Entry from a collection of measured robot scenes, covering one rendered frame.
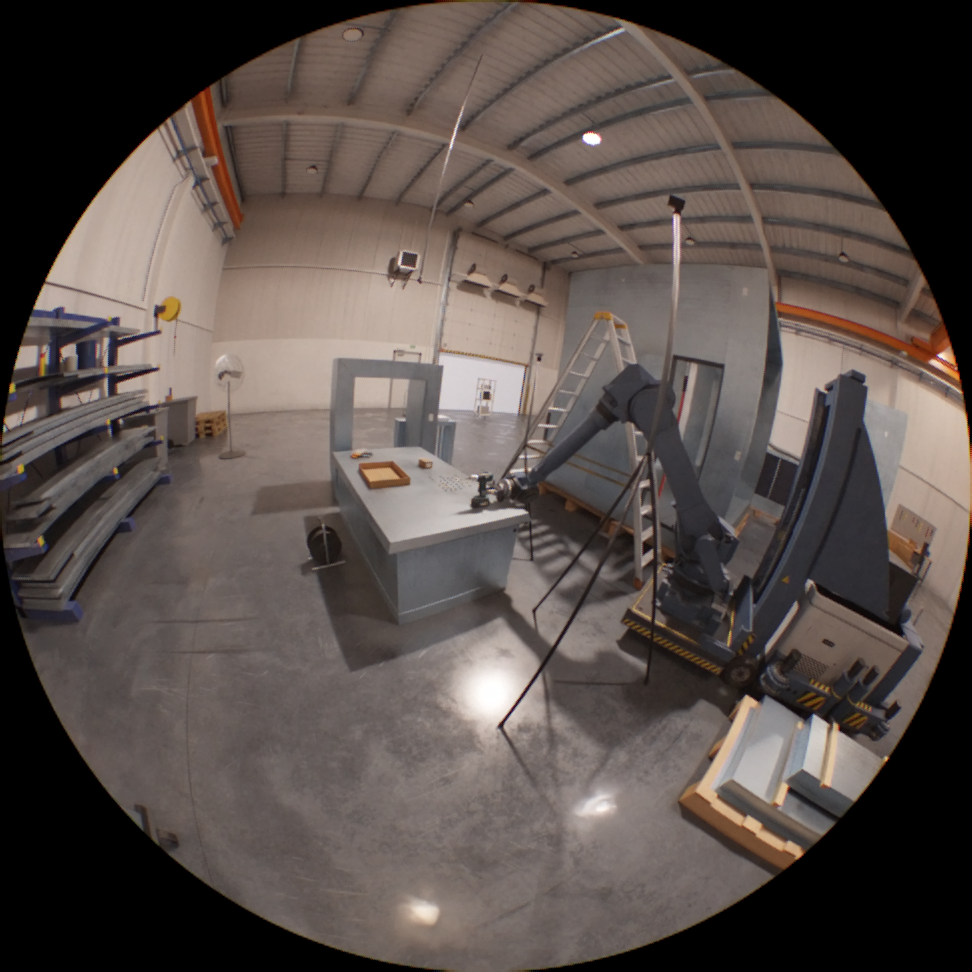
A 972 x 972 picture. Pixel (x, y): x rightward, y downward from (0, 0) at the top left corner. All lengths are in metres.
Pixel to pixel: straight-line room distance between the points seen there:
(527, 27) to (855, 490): 7.38
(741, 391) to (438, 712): 3.31
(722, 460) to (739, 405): 0.55
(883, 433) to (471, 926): 7.04
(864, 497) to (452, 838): 2.56
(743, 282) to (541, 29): 5.61
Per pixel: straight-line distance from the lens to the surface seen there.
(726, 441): 3.14
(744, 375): 3.18
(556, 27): 7.19
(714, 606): 2.28
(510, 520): 1.95
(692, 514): 1.92
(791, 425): 11.57
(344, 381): 3.25
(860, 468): 2.16
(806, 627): 2.30
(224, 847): 1.72
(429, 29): 7.40
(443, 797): 1.51
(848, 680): 2.43
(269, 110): 8.88
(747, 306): 3.38
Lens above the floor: 1.48
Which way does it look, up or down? 20 degrees down
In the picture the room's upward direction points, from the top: 8 degrees clockwise
